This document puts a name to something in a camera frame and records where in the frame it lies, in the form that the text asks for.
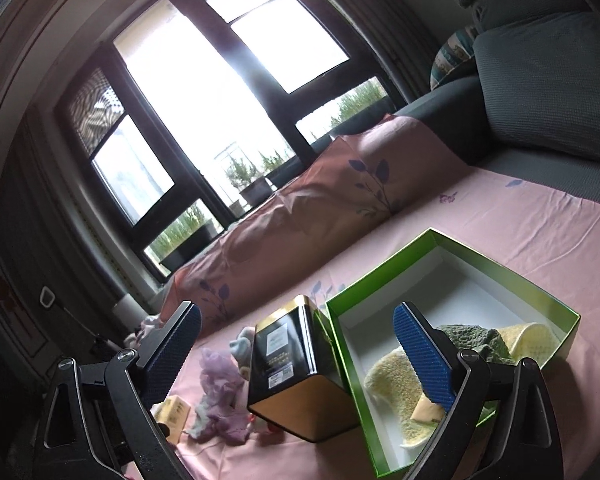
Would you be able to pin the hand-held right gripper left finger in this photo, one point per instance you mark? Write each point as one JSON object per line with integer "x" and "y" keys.
{"x": 172, "y": 355}

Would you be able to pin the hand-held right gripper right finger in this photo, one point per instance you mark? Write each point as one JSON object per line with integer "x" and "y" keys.
{"x": 425, "y": 355}

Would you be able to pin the yellow fluffy towel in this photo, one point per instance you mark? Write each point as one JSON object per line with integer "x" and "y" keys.
{"x": 395, "y": 385}

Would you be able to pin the green fluffy towel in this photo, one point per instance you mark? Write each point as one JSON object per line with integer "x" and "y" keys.
{"x": 475, "y": 342}

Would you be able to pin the light purple fuzzy cloth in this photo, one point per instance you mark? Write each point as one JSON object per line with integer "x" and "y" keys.
{"x": 220, "y": 385}

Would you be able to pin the blue fuzzy sock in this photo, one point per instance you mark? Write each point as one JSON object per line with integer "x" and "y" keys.
{"x": 240, "y": 350}

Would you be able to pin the green cardboard box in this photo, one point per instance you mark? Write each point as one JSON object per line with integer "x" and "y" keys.
{"x": 455, "y": 280}

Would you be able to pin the black tea tin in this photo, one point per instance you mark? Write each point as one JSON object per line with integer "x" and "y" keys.
{"x": 290, "y": 360}

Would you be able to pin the pile of clothes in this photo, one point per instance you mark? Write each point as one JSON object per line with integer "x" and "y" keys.
{"x": 147, "y": 330}

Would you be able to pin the yellow tissue pack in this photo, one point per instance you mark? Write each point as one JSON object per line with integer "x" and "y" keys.
{"x": 175, "y": 412}

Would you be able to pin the long grass planter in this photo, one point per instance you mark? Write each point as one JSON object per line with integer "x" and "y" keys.
{"x": 187, "y": 247}
{"x": 350, "y": 110}

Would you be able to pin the pink bed sheet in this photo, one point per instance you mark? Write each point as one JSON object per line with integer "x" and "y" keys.
{"x": 505, "y": 220}

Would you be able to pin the pink leaf print pillow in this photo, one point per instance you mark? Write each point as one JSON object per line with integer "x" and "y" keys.
{"x": 305, "y": 220}

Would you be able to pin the round plant pot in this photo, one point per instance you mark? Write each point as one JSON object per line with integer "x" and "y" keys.
{"x": 257, "y": 192}

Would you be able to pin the dark framed window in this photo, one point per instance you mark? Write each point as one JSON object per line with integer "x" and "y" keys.
{"x": 190, "y": 110}

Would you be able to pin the dark grey sofa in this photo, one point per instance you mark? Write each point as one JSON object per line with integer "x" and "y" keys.
{"x": 540, "y": 85}

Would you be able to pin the patterned cushion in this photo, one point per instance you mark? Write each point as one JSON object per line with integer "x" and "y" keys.
{"x": 452, "y": 57}

